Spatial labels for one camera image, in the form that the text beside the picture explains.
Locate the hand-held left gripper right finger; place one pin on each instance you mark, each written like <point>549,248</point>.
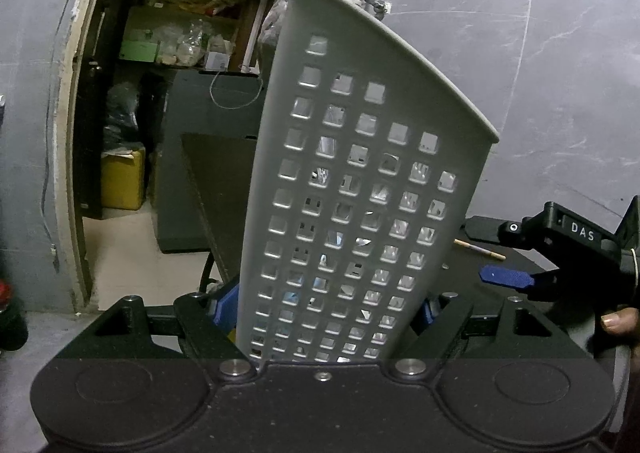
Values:
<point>428,315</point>

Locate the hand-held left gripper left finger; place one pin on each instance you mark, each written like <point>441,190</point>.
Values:
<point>227,308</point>

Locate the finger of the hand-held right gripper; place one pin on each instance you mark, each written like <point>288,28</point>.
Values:
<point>500,230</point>
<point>502,278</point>

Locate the wooden chopstick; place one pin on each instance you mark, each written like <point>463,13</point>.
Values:
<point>480,250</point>

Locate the white perforated utensil holder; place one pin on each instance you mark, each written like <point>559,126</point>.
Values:
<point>320,13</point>

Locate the person's right hand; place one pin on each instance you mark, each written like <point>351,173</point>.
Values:
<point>622,322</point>

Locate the yellow jerry can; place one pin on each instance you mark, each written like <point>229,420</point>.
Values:
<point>122,180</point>

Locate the grey cabinet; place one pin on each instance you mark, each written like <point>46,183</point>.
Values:
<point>200,108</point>

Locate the dark wooden door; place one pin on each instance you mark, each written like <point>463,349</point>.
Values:
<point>87,143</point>

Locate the red-capped dark bottle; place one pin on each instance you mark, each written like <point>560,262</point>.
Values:
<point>10,318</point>

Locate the black plastic bag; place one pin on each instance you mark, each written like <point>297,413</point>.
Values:
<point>122,113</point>

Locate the small white box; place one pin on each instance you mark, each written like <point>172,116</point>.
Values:
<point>219,61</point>

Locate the clear plastic bag pile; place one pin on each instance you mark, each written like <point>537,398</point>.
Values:
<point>192,45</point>

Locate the green box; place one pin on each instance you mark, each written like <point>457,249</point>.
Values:
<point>139,52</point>

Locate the cream door frame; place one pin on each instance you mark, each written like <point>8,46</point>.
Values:
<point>67,133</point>

